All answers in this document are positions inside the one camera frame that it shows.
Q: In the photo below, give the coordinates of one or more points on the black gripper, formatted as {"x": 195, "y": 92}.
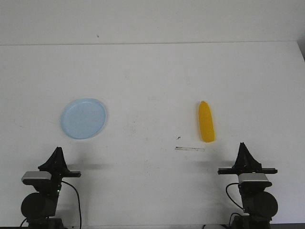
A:
{"x": 252, "y": 165}
{"x": 58, "y": 171}

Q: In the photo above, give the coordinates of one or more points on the light blue round plate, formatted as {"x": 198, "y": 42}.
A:
{"x": 83, "y": 118}

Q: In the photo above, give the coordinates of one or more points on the yellow plastic corn cob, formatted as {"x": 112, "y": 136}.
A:
{"x": 206, "y": 122}

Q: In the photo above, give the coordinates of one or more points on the horizontal clear tape strip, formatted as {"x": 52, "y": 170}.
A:
{"x": 193, "y": 149}

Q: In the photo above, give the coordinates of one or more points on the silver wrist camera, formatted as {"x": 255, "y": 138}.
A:
{"x": 33, "y": 177}
{"x": 259, "y": 180}

